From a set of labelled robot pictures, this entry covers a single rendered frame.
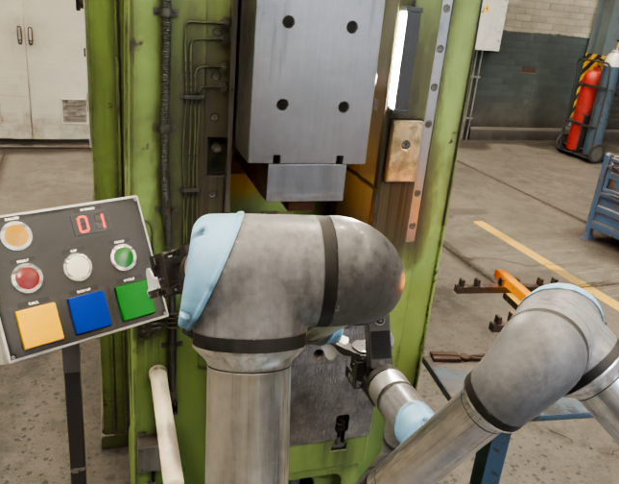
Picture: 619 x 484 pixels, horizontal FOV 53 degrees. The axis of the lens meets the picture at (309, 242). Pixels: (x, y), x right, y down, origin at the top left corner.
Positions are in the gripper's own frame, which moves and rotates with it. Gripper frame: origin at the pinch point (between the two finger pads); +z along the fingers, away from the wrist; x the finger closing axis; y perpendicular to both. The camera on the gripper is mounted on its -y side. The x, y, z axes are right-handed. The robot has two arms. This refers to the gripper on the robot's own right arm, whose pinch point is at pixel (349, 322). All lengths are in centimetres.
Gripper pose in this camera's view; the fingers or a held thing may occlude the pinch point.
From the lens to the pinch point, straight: 134.9
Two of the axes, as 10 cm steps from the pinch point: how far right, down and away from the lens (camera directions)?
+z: -2.9, -3.7, 8.8
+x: 9.5, -0.3, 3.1
